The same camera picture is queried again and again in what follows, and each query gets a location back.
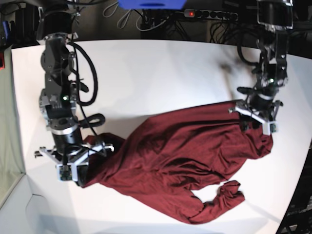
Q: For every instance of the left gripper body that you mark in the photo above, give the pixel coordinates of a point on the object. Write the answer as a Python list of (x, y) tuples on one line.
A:
[(261, 108)]

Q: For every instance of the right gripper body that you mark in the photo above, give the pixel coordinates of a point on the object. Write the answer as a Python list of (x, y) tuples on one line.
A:
[(69, 153)]

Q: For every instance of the dark red t-shirt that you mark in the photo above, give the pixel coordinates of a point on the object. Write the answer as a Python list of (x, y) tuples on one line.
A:
[(181, 163)]

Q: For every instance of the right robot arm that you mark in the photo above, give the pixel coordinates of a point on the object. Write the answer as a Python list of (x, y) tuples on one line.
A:
[(60, 96)]

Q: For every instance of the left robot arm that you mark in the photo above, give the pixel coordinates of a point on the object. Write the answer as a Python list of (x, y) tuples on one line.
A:
[(276, 16)]

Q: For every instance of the black power strip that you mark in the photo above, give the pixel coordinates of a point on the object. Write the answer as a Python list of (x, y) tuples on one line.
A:
[(210, 15)]

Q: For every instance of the red box at left edge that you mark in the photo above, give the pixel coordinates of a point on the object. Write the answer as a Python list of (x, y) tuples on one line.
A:
[(2, 61)]

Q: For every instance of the blue box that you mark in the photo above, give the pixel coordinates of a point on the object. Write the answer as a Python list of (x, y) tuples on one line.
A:
[(152, 4)]

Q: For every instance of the blue handle at left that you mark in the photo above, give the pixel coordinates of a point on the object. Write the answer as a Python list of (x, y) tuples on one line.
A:
[(7, 31)]

